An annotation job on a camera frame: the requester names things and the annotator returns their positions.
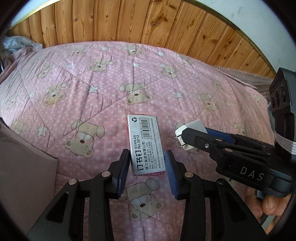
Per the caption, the white charger plug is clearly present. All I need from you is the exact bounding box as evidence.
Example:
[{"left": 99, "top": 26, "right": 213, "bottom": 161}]
[{"left": 174, "top": 120, "right": 208, "bottom": 151}]

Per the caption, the crumpled bubble wrap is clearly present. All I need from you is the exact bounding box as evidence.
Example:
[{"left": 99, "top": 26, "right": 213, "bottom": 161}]
[{"left": 2, "top": 36, "right": 43, "bottom": 50}]

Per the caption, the white cardboard box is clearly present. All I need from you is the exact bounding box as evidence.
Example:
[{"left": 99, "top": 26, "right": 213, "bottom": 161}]
[{"left": 0, "top": 117, "right": 58, "bottom": 241}]

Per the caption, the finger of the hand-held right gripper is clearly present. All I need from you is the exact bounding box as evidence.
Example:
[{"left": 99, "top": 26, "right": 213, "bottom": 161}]
[
  {"left": 181, "top": 127, "right": 234, "bottom": 161},
  {"left": 205, "top": 127, "right": 276, "bottom": 151}
]

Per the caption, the red staple box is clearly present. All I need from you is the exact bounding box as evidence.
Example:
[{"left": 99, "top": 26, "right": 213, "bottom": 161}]
[{"left": 127, "top": 113, "right": 166, "bottom": 177}]

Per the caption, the clear bubble wrap sheet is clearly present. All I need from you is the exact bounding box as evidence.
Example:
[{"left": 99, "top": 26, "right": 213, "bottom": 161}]
[{"left": 215, "top": 66, "right": 278, "bottom": 93}]

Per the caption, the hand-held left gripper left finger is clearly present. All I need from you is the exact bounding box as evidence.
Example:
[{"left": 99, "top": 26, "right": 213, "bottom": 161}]
[{"left": 26, "top": 149, "right": 130, "bottom": 241}]

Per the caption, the person's right hand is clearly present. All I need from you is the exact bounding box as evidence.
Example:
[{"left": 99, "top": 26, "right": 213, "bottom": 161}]
[{"left": 245, "top": 185, "right": 292, "bottom": 235}]

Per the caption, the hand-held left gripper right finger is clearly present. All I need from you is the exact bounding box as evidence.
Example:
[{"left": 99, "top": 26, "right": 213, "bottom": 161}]
[{"left": 165, "top": 149, "right": 266, "bottom": 241}]

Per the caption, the pink bear printed blanket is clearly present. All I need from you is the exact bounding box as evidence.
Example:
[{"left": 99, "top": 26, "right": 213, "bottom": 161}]
[{"left": 0, "top": 42, "right": 275, "bottom": 241}]

